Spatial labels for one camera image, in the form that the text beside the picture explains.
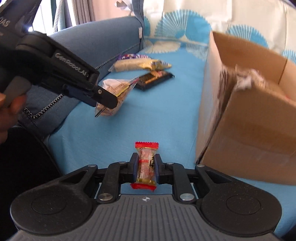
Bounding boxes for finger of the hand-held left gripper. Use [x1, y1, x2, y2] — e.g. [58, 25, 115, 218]
[62, 82, 119, 110]

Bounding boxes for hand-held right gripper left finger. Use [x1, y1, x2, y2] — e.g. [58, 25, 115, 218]
[62, 153, 139, 205]

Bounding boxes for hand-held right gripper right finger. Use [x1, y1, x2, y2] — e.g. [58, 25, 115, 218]
[154, 153, 232, 205]

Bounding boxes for clear snack packet red ends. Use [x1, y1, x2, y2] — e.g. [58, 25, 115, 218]
[130, 141, 160, 191]

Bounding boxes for clear bag of round crackers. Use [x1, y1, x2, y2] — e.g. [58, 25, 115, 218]
[95, 78, 140, 118]

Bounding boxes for pale cracker sleeve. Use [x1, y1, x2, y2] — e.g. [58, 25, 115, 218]
[108, 58, 153, 73]

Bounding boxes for black snack packet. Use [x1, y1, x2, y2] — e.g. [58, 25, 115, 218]
[134, 70, 175, 91]

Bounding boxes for purple snack packet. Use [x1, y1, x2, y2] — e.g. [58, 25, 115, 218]
[119, 53, 145, 60]

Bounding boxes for yellow bar packet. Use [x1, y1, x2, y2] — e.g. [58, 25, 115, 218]
[143, 59, 172, 71]

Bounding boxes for brown cardboard box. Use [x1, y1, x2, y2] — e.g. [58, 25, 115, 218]
[195, 31, 296, 186]

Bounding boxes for person's left hand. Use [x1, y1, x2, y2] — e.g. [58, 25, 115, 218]
[0, 92, 27, 144]

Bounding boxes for blue fabric sofa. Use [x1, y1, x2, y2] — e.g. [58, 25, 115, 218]
[18, 0, 145, 141]

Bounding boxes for blue white printed sheet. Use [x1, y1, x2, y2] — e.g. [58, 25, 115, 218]
[47, 0, 296, 238]

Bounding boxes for grey curtain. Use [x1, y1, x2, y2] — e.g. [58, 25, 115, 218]
[35, 0, 97, 31]

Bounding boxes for grey cloth cover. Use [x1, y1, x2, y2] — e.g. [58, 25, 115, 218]
[116, 0, 135, 15]

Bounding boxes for person's black clothing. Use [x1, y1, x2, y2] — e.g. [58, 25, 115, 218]
[0, 126, 62, 241]

